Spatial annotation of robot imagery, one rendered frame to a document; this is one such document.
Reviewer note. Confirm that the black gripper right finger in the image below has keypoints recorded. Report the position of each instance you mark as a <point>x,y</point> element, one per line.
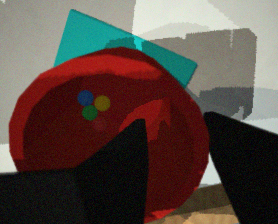
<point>246,162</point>

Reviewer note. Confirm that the red round cup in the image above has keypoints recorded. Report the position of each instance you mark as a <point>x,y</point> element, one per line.
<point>47,130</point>

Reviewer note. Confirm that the yellow marble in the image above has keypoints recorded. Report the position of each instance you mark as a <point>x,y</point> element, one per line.
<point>102,103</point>

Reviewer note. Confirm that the green marble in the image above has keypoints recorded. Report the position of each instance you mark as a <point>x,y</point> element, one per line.
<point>89,112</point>

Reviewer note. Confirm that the dark blue marble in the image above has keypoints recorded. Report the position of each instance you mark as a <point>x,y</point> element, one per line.
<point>85,98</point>

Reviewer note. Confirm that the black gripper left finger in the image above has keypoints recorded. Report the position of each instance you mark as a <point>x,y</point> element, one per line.
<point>110,187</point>

